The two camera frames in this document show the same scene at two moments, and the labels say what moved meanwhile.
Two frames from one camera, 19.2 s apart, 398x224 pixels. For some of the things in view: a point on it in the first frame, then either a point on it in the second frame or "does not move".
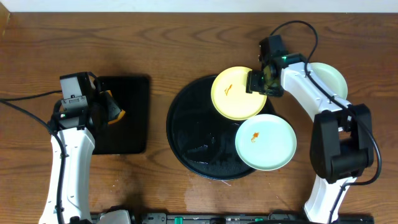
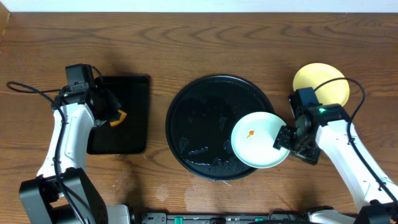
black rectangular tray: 130,134 does not move
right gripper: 252,84 to 283,139
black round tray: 203,140 does not move
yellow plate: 229,95 to 313,75
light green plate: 265,142 does not move
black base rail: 275,217 does not move
